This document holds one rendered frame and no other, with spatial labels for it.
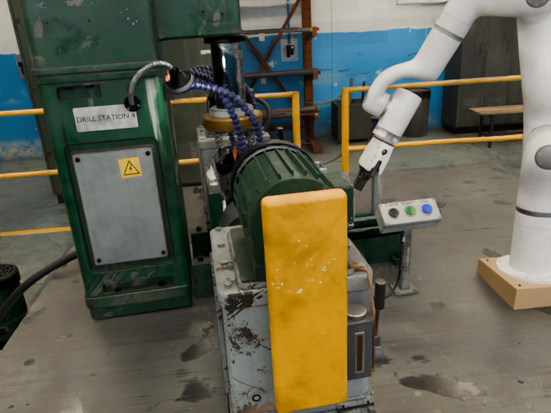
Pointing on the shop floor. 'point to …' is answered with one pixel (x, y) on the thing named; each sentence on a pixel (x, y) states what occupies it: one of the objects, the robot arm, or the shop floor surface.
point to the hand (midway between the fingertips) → (359, 183)
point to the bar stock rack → (292, 73)
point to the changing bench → (494, 116)
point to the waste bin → (419, 124)
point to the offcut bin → (357, 123)
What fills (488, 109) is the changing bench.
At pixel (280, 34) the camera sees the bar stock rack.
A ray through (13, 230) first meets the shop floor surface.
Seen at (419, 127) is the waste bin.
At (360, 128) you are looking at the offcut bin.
